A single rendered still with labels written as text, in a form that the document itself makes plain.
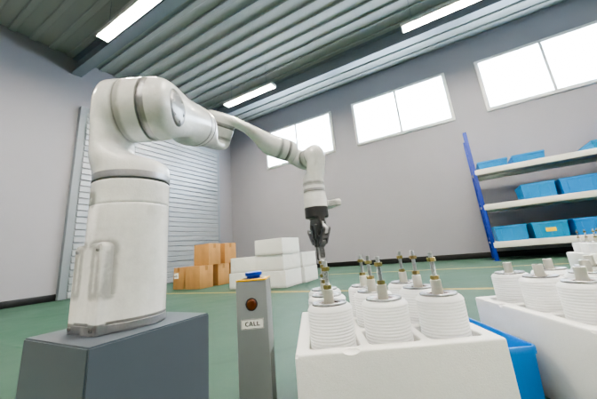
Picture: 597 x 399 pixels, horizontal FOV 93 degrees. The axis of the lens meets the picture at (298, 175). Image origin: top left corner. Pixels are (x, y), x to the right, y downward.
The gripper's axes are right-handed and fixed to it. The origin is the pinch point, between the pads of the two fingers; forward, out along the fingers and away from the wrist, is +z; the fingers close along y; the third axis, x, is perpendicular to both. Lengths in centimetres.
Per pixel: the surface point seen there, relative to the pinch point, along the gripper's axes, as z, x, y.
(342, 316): 12.4, -9.0, 26.3
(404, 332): 16.2, 1.9, 31.0
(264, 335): 15.8, -22.5, 15.0
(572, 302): 14, 36, 43
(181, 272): 12, -44, -382
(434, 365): 21.0, 3.7, 35.6
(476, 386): 24.6, 9.7, 38.2
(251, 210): -116, 117, -636
